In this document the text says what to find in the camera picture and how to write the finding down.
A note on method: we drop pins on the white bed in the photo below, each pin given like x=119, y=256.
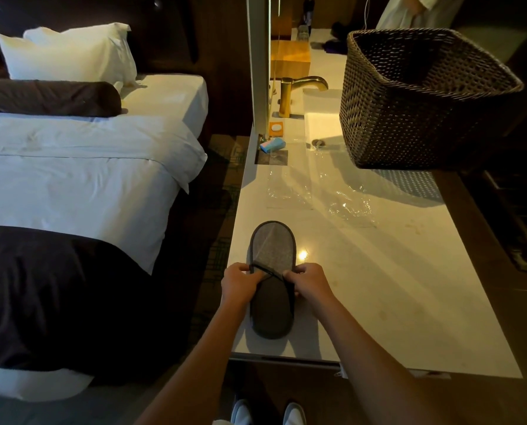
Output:
x=86, y=172

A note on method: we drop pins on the orange square packet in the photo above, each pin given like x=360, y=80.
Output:
x=276, y=128

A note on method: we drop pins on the gold faucet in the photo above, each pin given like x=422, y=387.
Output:
x=292, y=95

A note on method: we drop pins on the person's left white shoe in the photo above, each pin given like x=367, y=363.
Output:
x=241, y=413

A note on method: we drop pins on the person's left fingers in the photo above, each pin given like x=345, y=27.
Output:
x=251, y=272

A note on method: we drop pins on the wooden box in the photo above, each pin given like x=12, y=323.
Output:
x=290, y=58

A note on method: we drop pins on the brown wicker basket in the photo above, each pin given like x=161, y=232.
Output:
x=418, y=99

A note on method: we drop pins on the blue soap packet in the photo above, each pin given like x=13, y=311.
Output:
x=273, y=145

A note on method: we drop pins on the clear plastic wrapper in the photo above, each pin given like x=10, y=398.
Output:
x=330, y=190

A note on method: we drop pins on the person's left hand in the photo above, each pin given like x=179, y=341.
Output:
x=237, y=285

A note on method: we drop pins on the dark brown bolster pillow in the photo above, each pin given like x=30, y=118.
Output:
x=51, y=98

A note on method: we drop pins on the person's left forearm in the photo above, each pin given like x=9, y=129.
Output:
x=192, y=369

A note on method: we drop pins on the person's right forearm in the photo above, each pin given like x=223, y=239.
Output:
x=372, y=365

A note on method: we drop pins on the grey disposable slipper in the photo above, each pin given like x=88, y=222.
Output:
x=273, y=278

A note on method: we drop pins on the person's white shoe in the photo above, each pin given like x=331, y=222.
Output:
x=294, y=414
x=241, y=413

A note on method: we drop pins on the white hanging garment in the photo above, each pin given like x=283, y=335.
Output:
x=416, y=13

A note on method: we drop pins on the person's right white shoe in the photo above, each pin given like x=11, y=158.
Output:
x=294, y=414

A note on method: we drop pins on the person's right hand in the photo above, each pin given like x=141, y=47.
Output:
x=311, y=282

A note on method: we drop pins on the dark bottle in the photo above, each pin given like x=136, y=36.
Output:
x=308, y=13

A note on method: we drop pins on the mirror with white frame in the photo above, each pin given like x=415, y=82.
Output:
x=259, y=61

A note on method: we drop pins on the person's right fingers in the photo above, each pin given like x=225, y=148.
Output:
x=293, y=275

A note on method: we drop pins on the sink drain stopper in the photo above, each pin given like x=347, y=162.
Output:
x=318, y=142

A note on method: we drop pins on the dark brown bed runner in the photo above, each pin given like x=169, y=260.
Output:
x=55, y=300

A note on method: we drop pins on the white pillow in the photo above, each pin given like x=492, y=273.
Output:
x=108, y=44
x=64, y=57

